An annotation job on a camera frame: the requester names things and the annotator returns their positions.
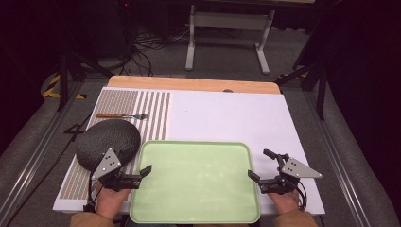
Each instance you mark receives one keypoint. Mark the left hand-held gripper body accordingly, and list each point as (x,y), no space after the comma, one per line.
(108,164)

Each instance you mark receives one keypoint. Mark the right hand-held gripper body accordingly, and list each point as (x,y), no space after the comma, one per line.
(296,169)

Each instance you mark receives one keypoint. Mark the black textured round plate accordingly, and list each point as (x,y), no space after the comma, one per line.
(104,138)

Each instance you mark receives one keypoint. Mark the light green tray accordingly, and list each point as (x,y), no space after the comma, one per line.
(195,183)

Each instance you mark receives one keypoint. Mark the person's right hand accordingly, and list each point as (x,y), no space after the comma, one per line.
(286,202)

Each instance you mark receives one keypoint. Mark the person's left hand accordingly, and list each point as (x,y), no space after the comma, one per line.
(111,203)

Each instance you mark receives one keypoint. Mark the striped woven placemat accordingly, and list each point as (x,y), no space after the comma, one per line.
(121,102)

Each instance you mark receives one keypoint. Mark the white table cover board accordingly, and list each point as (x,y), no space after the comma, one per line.
(230,116)

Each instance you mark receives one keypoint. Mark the black tripod stand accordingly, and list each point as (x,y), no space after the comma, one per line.
(321,91)
(64,78)

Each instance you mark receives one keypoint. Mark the aluminium floor rail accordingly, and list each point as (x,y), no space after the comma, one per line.
(38,151)
(339,164)

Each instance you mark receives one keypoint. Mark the white metal table frame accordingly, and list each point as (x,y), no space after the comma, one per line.
(231,20)

